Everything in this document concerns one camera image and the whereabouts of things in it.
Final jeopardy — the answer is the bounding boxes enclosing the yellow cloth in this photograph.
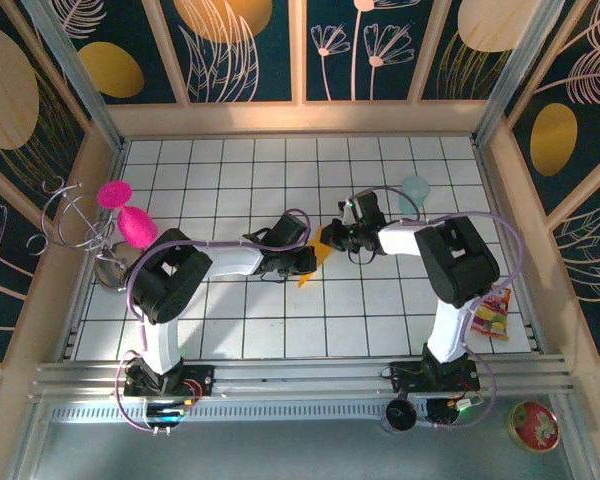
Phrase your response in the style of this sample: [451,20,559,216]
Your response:
[297,224,334,289]

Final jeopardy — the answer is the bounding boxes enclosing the teal translucent plastic cup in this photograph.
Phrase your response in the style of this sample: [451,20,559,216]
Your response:
[397,175,431,215]

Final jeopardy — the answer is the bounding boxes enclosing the red yellow snack packet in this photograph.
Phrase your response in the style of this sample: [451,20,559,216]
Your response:
[470,287,512,342]

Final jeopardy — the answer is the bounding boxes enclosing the black round knob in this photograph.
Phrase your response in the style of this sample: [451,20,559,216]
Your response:
[384,398,419,432]

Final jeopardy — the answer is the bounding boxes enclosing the pink plastic goblet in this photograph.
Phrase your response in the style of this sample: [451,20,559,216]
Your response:
[96,180,160,250]

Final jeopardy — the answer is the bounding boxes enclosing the red round tin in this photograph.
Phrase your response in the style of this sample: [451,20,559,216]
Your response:
[509,401,561,454]

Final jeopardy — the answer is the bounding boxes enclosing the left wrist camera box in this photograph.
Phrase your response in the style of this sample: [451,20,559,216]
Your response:
[266,213,310,250]

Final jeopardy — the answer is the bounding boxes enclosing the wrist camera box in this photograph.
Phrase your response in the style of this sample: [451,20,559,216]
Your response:
[336,189,382,227]
[266,213,310,250]

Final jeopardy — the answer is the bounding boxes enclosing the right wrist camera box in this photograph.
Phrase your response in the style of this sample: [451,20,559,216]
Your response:
[336,189,382,227]

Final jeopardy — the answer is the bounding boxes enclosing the aluminium mounting rail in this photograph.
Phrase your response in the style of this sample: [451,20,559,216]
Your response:
[29,353,576,401]

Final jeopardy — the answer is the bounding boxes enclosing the aluminium side rail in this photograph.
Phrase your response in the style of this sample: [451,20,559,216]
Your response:
[472,139,549,354]
[54,142,129,362]

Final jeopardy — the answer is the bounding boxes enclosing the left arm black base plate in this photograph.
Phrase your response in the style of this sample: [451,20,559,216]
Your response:
[123,360,216,399]

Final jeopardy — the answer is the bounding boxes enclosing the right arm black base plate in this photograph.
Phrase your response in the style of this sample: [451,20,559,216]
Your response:
[382,360,481,394]

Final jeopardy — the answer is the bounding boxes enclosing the perforated metal cable tray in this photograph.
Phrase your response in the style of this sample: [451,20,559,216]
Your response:
[47,402,391,425]

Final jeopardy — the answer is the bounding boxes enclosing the silver wire rack stand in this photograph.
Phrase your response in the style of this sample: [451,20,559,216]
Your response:
[26,175,134,292]

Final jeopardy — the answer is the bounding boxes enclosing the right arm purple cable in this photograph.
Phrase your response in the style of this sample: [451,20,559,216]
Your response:
[364,185,526,432]

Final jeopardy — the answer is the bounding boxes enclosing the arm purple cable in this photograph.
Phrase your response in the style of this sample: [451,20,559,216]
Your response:
[110,207,314,437]
[364,185,526,432]

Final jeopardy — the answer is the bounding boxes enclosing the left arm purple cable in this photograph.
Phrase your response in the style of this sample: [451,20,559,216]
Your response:
[110,207,314,437]

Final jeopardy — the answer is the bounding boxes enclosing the aluminium frame post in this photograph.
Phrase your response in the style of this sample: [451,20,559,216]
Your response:
[21,0,127,151]
[472,0,566,146]

